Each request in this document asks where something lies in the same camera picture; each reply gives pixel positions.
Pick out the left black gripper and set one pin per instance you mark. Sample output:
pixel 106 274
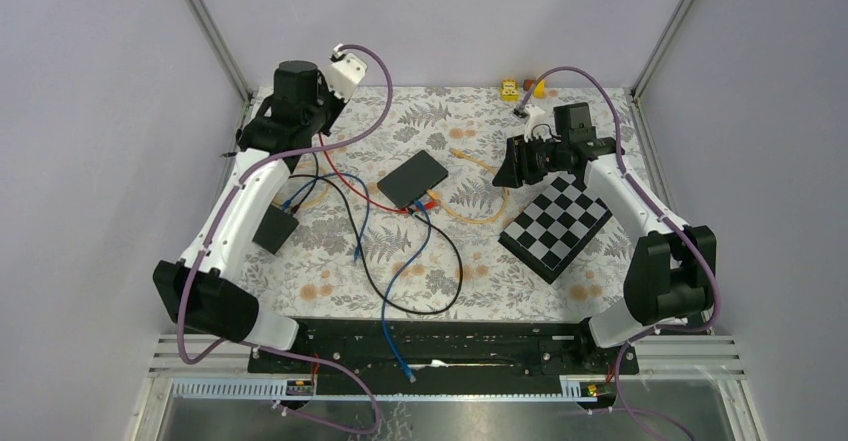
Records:
pixel 338 102

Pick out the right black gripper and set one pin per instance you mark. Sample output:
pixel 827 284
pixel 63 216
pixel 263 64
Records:
pixel 511 173

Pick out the black network switch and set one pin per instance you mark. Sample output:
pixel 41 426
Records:
pixel 412 179

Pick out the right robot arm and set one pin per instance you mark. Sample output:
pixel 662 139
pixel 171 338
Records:
pixel 670 271

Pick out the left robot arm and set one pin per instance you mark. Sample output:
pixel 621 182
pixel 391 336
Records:
pixel 199 290

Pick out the black white checkerboard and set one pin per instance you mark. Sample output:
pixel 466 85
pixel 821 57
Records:
pixel 555 227

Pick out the yellow toy brick with face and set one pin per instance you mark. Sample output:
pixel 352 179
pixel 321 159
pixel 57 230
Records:
pixel 509 91

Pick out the yellow brown toy block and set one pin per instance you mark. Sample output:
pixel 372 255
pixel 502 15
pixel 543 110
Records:
pixel 536 87

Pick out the floral patterned table mat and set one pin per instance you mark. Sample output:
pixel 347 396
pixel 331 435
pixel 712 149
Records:
pixel 352 256

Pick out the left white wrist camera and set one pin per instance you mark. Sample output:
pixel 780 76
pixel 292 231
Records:
pixel 344 74

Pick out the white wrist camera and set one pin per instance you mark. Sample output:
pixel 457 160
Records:
pixel 344 74
pixel 531 115

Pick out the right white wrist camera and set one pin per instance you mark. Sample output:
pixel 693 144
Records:
pixel 531 115

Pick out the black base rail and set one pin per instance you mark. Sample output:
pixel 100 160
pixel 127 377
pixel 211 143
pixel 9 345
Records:
pixel 461 358

